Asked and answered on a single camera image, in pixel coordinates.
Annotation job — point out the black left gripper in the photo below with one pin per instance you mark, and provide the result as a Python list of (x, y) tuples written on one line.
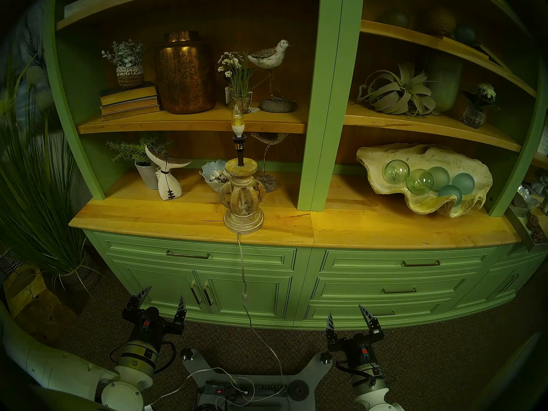
[(147, 326)]

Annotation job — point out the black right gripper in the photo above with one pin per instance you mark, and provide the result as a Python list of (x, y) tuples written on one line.
[(361, 350)]

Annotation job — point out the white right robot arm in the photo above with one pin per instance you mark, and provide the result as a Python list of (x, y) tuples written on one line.
[(371, 395)]

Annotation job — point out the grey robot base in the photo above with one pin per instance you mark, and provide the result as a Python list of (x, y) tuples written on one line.
[(299, 388)]

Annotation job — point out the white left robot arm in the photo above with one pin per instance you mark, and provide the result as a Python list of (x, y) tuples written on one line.
[(55, 367)]

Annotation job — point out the black power strip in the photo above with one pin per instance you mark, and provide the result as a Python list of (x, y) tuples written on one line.
[(265, 391)]

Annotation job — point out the white whale tail figurine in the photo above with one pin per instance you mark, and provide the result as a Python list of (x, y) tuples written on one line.
[(169, 187)]

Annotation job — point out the carved wooden table lamp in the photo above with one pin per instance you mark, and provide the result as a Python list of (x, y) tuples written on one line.
[(242, 209)]

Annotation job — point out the rosemary plant in white pot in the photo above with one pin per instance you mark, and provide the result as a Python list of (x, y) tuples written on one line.
[(147, 174)]

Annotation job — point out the shell-shaped bowl with seashells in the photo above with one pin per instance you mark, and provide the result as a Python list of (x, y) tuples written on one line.
[(212, 170)]

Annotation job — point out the tall grass plant in basket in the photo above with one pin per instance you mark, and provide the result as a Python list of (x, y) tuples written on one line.
[(43, 209)]

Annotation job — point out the striped basket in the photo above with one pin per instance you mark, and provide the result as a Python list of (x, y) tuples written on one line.
[(9, 260)]

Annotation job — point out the pale green glass ball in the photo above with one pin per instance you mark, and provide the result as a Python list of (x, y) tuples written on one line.
[(419, 181), (397, 171)]

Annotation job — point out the teal glass ball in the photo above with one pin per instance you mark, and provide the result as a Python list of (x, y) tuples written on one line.
[(450, 195), (442, 177), (464, 183)]

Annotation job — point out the old hardcover book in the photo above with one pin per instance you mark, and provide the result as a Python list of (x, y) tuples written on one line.
[(128, 94), (130, 105), (130, 114)]

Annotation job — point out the side shelf with trinkets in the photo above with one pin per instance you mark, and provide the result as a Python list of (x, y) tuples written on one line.
[(520, 226)]

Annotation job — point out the candle-shaped light bulb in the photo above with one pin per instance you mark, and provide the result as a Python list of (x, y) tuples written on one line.
[(238, 125)]

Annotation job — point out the brown shorebird figurine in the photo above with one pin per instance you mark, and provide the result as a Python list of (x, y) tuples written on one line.
[(269, 138)]

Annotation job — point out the giant clam shell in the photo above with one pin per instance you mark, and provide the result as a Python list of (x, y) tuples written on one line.
[(479, 170)]

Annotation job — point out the white flowers in glass vase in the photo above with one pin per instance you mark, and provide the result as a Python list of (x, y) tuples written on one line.
[(241, 101)]

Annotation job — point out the large copper vase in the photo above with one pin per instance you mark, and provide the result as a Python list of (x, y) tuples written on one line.
[(185, 76)]

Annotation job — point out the small plant in woven pot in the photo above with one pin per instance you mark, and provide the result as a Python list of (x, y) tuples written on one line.
[(129, 75)]

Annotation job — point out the green wooden shelf cabinet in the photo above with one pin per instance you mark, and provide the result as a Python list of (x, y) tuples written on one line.
[(329, 93)]

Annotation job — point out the grey-green air plant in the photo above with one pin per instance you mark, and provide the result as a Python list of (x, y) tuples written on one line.
[(400, 93)]

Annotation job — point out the small plant in glass pot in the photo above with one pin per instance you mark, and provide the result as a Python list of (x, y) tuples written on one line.
[(474, 117)]

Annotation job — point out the tall green ceramic vase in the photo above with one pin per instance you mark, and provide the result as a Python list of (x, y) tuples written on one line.
[(446, 87)]

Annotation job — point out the white shorebird figurine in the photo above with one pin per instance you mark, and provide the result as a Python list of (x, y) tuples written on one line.
[(269, 57)]

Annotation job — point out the flat dark book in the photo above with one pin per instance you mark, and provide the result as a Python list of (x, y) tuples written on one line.
[(492, 56)]

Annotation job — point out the dark green sphere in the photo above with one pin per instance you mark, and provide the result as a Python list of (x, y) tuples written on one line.
[(394, 18)]

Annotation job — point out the dark teal sphere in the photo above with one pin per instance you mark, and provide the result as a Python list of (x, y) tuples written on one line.
[(466, 34)]

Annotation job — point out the brown woven sphere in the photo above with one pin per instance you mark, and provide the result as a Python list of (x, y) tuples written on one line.
[(440, 21)]

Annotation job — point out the blue wall painting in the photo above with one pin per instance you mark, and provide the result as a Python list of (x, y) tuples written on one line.
[(30, 50)]

